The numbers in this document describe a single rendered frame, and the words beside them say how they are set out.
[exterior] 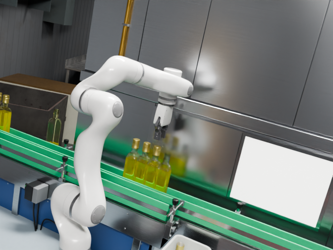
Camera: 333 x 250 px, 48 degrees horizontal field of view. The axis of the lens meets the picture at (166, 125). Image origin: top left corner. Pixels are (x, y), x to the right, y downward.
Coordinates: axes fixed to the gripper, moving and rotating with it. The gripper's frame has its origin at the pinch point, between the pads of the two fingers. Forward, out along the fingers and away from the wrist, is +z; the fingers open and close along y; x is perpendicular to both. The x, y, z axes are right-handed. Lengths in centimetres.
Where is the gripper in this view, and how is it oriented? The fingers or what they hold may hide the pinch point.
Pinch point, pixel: (160, 135)
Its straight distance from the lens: 177.1
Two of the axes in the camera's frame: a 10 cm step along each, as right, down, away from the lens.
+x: 8.9, 2.7, -3.7
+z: -1.9, 9.5, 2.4
